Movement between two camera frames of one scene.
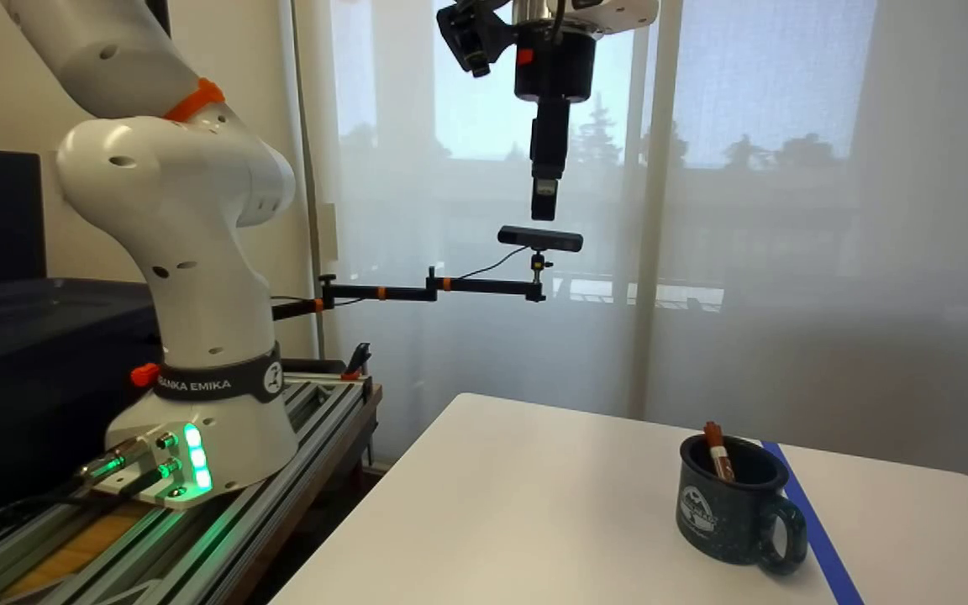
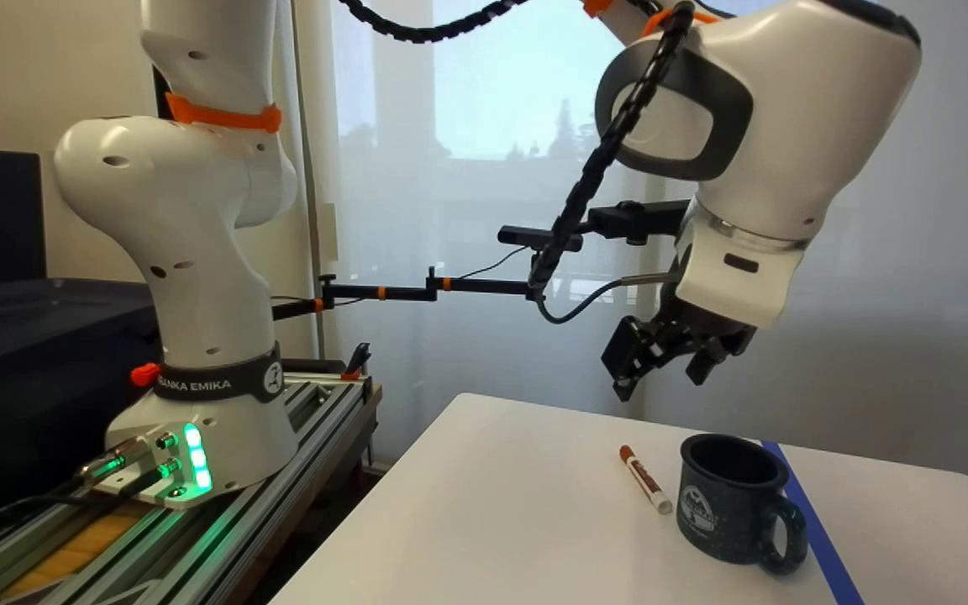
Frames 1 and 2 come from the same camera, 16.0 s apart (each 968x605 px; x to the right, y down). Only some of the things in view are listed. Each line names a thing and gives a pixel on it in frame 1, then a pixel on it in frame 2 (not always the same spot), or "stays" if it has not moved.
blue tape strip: x=815 y=537 stays
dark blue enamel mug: x=742 y=518 stays
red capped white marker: x=719 y=448 to x=645 y=479
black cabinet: x=39 y=368 stays
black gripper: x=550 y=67 to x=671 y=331
